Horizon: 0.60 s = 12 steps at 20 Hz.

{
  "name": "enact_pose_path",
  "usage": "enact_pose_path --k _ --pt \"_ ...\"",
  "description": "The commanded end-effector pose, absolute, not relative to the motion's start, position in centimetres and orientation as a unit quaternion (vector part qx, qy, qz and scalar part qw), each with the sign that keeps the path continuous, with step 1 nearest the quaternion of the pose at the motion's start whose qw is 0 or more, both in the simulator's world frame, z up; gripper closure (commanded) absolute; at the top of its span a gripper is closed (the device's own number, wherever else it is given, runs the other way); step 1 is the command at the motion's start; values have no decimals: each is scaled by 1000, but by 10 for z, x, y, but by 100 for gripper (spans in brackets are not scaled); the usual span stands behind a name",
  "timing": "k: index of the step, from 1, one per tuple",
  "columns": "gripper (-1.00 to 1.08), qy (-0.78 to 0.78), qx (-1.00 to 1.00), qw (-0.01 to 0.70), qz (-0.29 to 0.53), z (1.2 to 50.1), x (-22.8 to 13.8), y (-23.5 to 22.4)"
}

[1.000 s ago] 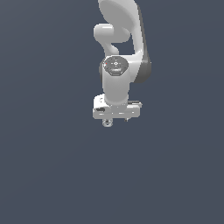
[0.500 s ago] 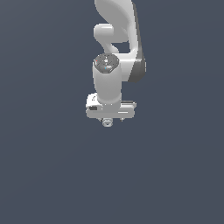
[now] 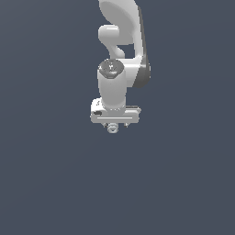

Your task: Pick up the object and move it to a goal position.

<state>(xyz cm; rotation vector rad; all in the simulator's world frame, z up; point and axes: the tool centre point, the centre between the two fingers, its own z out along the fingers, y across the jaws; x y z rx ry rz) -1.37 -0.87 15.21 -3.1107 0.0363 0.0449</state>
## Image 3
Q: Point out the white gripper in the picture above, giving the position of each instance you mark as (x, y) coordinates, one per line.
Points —
(116, 117)

